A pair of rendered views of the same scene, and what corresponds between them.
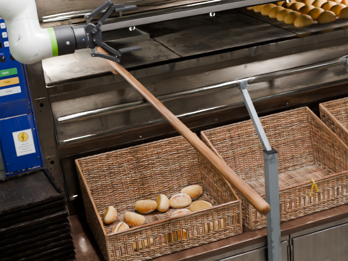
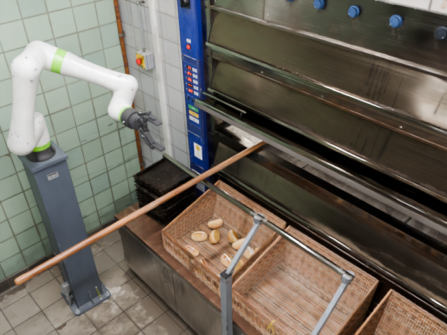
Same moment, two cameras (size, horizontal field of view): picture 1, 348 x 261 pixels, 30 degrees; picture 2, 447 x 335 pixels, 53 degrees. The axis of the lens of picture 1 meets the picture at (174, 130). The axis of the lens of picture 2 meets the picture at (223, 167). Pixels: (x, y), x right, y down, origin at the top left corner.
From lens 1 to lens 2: 235 cm
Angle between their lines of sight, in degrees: 58
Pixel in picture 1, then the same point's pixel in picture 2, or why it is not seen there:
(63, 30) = (126, 113)
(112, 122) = (242, 176)
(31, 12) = (121, 94)
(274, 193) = (223, 300)
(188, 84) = (296, 189)
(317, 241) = not seen: outside the picture
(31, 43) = (110, 111)
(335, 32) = (433, 250)
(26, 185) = (173, 174)
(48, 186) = (173, 183)
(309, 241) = not seen: outside the picture
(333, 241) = not seen: outside the picture
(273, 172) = (223, 288)
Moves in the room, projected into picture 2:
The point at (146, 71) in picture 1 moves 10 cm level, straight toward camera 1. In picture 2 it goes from (267, 160) to (251, 165)
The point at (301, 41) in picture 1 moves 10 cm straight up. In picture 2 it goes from (393, 230) to (398, 213)
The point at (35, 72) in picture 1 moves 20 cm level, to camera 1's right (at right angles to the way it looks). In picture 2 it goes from (210, 117) to (225, 133)
